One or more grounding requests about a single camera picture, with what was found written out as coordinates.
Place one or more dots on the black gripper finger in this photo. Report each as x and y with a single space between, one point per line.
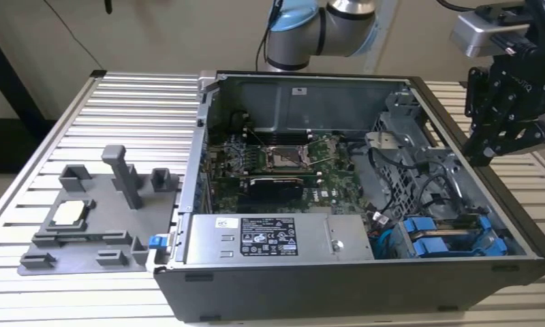
527 134
479 143

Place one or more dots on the hard disk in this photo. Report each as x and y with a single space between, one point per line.
455 225

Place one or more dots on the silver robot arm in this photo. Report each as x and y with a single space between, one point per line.
341 34

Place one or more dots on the grey metal disk bay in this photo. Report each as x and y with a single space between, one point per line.
405 177

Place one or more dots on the blue disk carrier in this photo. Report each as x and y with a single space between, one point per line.
430 247

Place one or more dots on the black RAM slot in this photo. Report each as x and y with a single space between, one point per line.
279 142
279 132
279 136
279 139

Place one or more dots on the green motherboard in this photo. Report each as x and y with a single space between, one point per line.
337 184

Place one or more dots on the CPU socket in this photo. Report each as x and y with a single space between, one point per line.
285 158

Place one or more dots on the black graphics card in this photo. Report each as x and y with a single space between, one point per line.
273 190

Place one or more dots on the silver power supply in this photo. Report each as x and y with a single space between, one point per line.
301 238

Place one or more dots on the thin metal locking lever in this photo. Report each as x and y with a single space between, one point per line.
255 135

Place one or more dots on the open black PC case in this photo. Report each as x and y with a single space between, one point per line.
301 296

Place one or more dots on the blue case latch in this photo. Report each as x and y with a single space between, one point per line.
157 242

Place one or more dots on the grey parts rack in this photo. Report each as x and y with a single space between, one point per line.
118 238

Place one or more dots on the small black hanging object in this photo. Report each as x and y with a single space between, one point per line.
110 6

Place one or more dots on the silver CPU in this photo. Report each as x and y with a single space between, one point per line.
70 213

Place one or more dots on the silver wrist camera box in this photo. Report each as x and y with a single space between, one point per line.
478 30

